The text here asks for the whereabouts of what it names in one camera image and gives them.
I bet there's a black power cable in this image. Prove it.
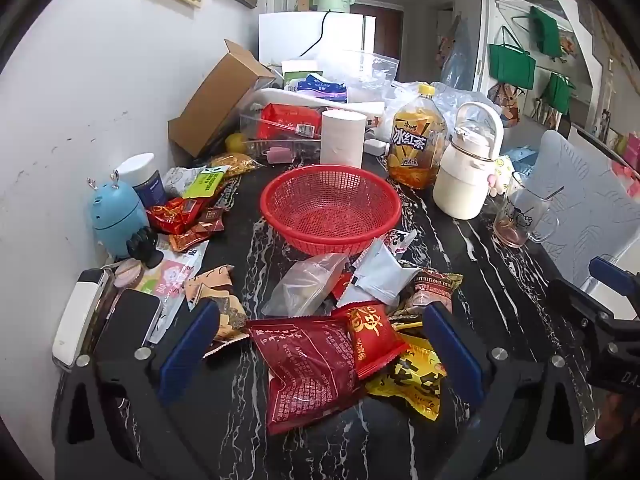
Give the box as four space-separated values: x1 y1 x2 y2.
299 10 334 58

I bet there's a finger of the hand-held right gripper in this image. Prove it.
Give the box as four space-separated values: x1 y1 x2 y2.
549 277 640 348
589 256 640 298

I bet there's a red plastic basket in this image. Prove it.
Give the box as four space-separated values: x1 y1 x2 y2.
260 164 402 256

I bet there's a small dark red snack packet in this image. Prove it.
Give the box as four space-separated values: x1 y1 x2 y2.
199 207 226 233

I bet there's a light blue mini humidifier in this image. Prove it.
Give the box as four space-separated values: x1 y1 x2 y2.
89 170 151 261

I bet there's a pink flower print packet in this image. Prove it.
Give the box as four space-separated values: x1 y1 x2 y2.
137 240 210 346

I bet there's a clear plastic container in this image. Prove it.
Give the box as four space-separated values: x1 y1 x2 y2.
239 101 327 166

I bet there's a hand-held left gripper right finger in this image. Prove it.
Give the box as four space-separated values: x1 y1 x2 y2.
415 302 598 480

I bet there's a yellow smiley napkin pack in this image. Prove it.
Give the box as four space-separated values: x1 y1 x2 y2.
486 154 517 198

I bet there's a red white label packet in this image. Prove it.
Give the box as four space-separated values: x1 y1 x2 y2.
257 103 323 141

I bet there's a black smartphone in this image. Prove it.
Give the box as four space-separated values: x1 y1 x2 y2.
94 287 164 358

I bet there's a white lid dark jar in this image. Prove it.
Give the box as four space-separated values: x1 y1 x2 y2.
114 152 167 209

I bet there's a brown door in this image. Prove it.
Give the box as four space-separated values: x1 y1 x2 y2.
350 2 404 83

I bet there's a large dark red snack packet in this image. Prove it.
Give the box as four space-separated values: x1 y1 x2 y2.
248 316 363 436

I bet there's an iced tea bottle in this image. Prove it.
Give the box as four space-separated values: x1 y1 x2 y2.
386 83 448 191

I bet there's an orange brown snack packet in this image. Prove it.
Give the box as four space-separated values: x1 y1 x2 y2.
169 220 226 254

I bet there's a light blue plastic bag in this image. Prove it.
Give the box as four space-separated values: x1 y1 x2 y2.
501 144 540 173

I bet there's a green label packet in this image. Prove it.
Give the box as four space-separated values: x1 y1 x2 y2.
181 164 232 199

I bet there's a glossy red snack packet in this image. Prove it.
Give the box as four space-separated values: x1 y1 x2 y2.
146 195 217 236

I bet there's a glass cartoon mug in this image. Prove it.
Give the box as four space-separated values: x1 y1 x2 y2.
492 171 562 249

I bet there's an orange yellow snack bag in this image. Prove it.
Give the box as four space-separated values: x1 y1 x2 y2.
209 152 265 179

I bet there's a round pink compact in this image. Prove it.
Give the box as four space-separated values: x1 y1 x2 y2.
114 258 147 289

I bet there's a black hand-shaped stand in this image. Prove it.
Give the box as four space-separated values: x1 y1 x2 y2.
126 226 164 268

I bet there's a small clear zip bag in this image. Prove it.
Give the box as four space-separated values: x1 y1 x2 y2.
261 252 351 318

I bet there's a red gold print snack packet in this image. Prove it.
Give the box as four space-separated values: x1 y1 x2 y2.
331 300 411 381
330 270 355 301

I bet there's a white mini fridge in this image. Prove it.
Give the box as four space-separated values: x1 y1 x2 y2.
258 10 377 68

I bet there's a grey white foil packet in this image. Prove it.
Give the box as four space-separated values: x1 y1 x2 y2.
161 165 207 198

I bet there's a toilet paper roll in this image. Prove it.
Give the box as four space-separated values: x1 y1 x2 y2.
320 108 368 168

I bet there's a large green tote bag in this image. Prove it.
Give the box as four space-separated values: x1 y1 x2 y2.
488 26 537 92

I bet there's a brown pink snack packet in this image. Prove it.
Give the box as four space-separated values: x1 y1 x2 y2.
390 269 463 331

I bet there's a white foam sheet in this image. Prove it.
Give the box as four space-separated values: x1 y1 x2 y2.
252 87 387 116

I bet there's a large clear zip bag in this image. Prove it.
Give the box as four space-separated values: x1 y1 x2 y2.
320 49 402 106

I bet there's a cardboard box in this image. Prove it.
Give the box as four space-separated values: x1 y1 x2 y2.
167 39 277 159

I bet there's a blue hanging plastic bag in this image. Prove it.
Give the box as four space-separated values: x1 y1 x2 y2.
437 14 475 92

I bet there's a blue pink tissue packet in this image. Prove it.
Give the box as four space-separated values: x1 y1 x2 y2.
295 73 349 104

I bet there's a patterned tote bag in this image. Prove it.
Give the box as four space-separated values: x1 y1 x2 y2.
486 82 524 129

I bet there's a green white carton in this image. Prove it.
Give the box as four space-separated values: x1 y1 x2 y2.
280 60 322 92

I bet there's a brown cartoon snack packet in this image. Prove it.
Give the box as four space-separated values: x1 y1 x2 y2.
184 265 251 358

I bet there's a white power bank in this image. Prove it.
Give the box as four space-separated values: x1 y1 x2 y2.
51 268 107 372

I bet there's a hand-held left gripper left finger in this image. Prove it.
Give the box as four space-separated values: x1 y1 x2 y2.
52 300 236 480

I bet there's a yellow snack packet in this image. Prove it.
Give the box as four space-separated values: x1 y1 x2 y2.
365 332 447 422

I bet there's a cream handled water bottle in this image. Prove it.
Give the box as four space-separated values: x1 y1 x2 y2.
431 101 505 221

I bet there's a grey cushioned chair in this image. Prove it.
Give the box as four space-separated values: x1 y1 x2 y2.
522 129 640 288

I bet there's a silver white snack packet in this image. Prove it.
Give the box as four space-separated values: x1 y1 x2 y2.
337 237 422 308

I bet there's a white cartoon snack packet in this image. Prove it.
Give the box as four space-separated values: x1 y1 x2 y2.
384 229 418 257

